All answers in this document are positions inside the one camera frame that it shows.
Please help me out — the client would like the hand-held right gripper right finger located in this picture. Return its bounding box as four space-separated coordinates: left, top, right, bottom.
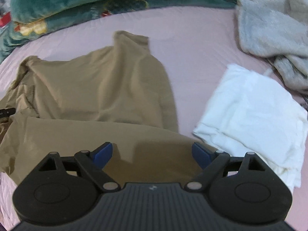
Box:
184 142 269 193

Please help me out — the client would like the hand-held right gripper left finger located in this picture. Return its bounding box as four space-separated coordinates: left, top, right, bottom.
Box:
38 142 121 193

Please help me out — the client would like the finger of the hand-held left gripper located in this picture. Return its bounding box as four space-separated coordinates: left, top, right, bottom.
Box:
0 109 16 119

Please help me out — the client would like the tan long-sleeve shirt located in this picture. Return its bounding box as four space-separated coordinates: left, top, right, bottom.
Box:
0 30 205 186

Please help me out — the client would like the white folded cloth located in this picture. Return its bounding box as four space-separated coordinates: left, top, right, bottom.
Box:
192 63 308 188

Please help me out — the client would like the grey fluffy garment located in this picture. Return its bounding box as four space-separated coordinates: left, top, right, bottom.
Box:
234 0 308 95

